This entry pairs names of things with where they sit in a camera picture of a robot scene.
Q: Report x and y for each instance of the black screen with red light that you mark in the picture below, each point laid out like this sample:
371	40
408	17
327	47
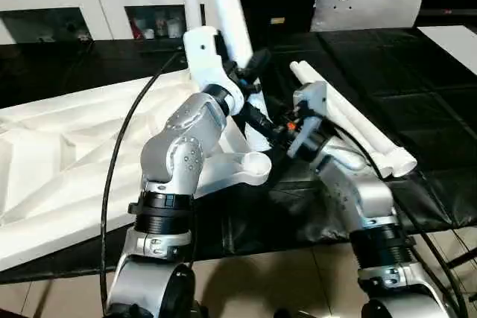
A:
447	12

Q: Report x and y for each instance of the white cup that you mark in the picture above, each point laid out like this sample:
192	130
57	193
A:
149	33

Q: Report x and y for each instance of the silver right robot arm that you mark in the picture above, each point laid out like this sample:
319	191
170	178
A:
357	191

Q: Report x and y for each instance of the white plastic upturned table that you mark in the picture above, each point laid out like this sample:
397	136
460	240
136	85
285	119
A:
391	91

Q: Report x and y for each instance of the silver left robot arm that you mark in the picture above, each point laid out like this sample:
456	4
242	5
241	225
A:
179	139

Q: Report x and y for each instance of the yellow label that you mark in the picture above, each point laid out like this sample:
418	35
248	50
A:
277	21

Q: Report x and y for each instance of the white plastic table top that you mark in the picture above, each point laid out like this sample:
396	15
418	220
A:
74	146

